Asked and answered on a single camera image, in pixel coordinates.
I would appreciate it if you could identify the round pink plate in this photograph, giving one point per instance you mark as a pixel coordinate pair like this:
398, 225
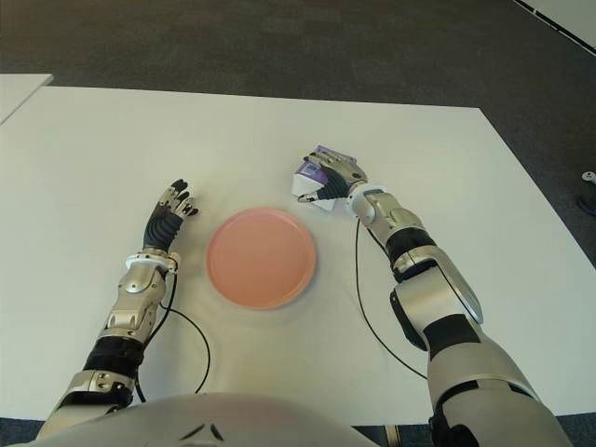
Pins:
261, 261

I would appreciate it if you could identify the white neighbouring table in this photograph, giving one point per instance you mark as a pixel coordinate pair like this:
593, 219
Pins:
18, 93

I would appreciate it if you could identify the purple white tissue paper pack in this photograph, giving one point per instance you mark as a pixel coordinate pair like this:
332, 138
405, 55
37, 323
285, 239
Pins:
309, 184

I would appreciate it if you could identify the small white object on floor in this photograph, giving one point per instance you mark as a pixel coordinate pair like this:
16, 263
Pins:
589, 176

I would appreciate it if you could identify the robot left arm silver black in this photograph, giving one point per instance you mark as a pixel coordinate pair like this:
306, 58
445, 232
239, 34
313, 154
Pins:
135, 302

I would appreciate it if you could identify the robot right arm silver black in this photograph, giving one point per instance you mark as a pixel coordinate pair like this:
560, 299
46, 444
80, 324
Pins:
470, 363

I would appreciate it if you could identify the grey robot torso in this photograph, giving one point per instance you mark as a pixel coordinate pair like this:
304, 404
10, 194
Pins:
233, 419

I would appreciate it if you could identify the robot left hand black silver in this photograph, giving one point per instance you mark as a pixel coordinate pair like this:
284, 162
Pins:
160, 228

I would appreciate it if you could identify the robot right hand black silver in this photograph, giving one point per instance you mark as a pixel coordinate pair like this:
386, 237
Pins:
347, 174

